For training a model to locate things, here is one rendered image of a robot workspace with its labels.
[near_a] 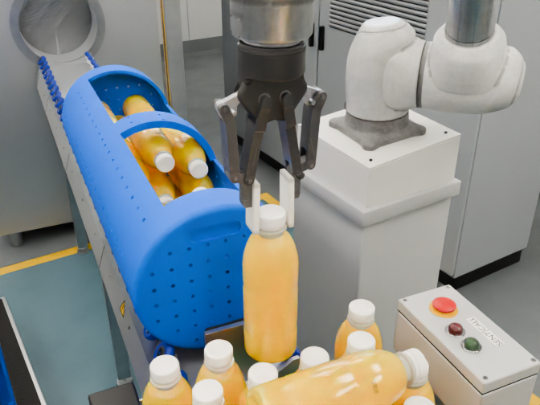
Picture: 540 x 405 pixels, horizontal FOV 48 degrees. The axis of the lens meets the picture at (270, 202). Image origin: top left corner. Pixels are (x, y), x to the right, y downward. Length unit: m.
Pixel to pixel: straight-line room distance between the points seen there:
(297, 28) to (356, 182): 0.84
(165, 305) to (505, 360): 0.52
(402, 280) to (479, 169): 1.09
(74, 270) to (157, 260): 2.16
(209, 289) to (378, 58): 0.68
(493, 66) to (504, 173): 1.46
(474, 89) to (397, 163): 0.24
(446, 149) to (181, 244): 0.81
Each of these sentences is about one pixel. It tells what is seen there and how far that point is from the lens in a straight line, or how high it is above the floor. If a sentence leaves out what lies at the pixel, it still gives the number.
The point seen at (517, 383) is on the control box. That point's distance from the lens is 0.94.
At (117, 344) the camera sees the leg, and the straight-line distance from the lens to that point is 2.31.
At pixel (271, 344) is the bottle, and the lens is 0.84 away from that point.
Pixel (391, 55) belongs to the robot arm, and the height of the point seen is 1.33.
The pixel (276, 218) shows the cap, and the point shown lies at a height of 1.32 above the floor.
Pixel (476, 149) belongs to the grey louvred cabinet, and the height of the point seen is 0.71.
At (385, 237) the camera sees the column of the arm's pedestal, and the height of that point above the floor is 0.90.
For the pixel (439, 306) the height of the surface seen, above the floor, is 1.11.
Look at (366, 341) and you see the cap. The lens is 0.88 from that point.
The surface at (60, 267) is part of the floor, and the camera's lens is 3.16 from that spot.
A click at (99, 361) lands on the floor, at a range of 2.58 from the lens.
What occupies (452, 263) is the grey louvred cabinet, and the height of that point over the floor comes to 0.16.
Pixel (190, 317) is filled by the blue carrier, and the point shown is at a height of 1.03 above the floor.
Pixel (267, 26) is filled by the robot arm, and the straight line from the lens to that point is 0.64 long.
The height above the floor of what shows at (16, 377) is 0.15.
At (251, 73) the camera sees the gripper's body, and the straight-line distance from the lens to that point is 0.67.
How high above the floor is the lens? 1.69
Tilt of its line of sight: 28 degrees down
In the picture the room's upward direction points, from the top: straight up
